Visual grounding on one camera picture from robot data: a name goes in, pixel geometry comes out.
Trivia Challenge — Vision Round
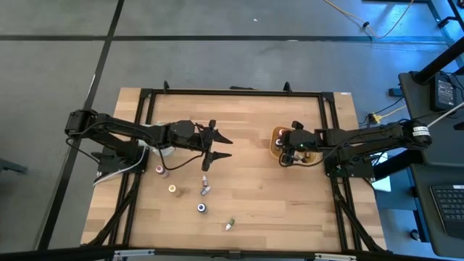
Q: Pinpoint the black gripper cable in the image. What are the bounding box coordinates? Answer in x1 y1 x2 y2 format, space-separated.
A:
154 123 210 171
278 144 329 168

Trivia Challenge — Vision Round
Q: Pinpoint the black keyboard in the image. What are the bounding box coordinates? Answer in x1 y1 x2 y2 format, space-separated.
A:
429 184 464 237

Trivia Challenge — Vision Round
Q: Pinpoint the yellow plastic bin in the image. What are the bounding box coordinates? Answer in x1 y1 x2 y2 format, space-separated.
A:
268 125 324 168

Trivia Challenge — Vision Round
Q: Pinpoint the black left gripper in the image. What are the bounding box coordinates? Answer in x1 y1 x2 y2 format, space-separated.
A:
167 119 233 171

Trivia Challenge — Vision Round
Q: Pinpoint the black desk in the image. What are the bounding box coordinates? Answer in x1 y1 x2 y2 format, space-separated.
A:
398 70 464 259

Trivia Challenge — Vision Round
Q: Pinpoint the black diagonal beam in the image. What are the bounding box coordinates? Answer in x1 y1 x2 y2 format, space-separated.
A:
413 46 464 85

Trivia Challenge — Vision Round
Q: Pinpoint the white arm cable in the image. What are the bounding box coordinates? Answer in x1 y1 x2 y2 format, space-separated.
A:
93 144 148 186
426 106 464 128

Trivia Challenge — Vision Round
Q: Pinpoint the black aluminium table frame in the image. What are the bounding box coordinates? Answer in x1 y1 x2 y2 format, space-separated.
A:
81 80 387 254

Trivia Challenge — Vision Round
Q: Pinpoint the yellow floor cable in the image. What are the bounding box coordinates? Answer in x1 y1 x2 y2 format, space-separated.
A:
322 0 416 39

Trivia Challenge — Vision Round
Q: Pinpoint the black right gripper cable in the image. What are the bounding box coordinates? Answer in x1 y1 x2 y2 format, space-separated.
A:
278 144 329 168

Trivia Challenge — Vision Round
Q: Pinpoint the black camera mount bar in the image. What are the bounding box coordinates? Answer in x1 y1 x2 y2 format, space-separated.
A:
0 245 464 261

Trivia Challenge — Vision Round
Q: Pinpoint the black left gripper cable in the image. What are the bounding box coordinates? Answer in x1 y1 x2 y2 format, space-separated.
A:
154 123 210 171

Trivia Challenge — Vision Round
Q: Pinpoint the black power supply box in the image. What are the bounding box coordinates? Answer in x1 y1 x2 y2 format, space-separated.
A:
430 73 458 112

